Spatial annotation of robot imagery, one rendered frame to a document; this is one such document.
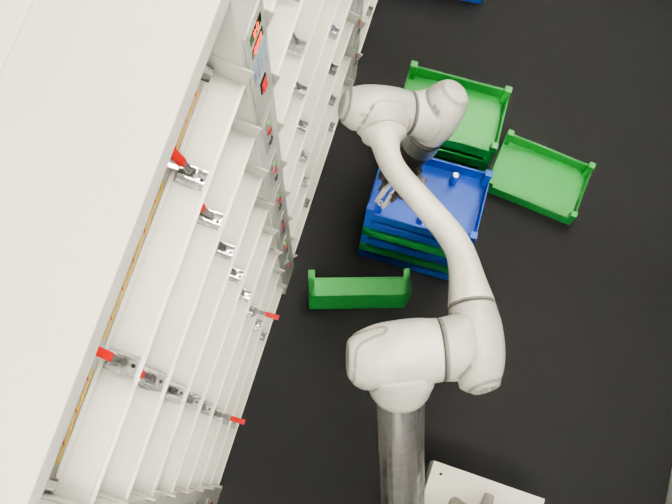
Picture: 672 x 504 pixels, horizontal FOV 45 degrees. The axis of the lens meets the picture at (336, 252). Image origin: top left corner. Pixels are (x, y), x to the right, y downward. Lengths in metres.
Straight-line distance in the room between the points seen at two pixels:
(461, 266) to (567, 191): 1.12
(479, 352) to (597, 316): 1.11
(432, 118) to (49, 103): 1.09
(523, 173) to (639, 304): 0.56
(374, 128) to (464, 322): 0.47
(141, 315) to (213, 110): 0.30
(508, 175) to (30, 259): 2.07
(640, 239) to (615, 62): 0.63
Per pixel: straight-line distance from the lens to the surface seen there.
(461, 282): 1.71
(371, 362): 1.62
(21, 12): 1.01
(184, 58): 0.94
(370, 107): 1.81
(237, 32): 1.08
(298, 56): 1.65
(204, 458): 2.05
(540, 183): 2.78
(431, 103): 1.87
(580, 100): 2.94
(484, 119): 2.46
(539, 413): 2.62
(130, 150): 0.91
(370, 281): 2.39
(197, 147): 1.16
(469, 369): 1.65
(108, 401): 1.10
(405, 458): 1.81
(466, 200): 2.28
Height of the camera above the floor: 2.53
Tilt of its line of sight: 75 degrees down
